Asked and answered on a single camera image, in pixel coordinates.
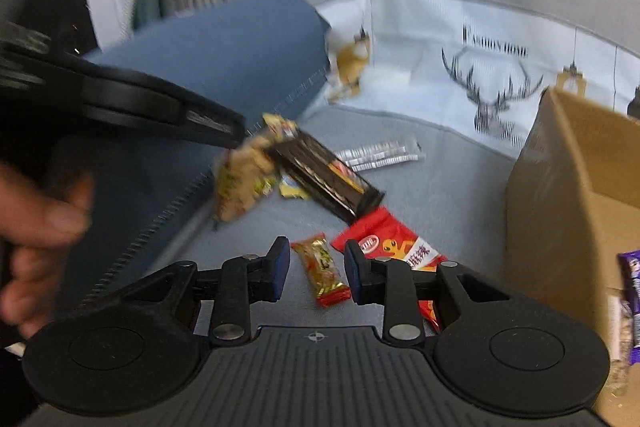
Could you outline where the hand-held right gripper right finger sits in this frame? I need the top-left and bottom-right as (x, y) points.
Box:
(344, 239), (506, 348)

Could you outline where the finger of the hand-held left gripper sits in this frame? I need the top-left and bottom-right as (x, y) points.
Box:
(177, 94), (248, 150)

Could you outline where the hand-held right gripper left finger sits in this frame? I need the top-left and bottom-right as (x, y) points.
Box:
(107, 235), (292, 348)

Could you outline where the small orange red snack packet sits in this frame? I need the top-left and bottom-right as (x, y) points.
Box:
(290, 233), (352, 309)

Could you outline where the yellow snack packet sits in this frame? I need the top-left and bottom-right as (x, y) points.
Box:
(212, 113), (300, 224)
(277, 177), (313, 200)

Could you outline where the cardboard box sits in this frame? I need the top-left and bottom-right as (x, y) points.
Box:
(504, 86), (640, 427)

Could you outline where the purple snack packet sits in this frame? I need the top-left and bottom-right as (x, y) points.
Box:
(616, 249), (640, 365)

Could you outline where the person's left hand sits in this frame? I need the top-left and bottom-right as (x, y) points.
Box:
(0, 167), (96, 338)

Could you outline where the blue sofa cushion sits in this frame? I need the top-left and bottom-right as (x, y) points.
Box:
(50, 0), (331, 323)

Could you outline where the dark brown snack packet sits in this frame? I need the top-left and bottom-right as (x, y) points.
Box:
(265, 132), (386, 224)

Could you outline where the silver sachet strip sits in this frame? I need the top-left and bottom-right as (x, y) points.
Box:
(345, 152), (426, 172)
(334, 138), (421, 160)

